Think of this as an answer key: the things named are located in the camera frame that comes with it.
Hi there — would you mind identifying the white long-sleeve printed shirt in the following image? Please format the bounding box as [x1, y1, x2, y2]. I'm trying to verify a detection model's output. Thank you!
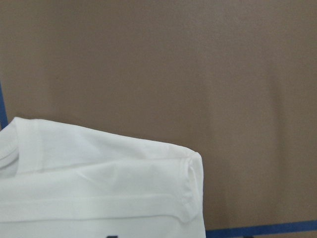
[0, 118, 206, 238]

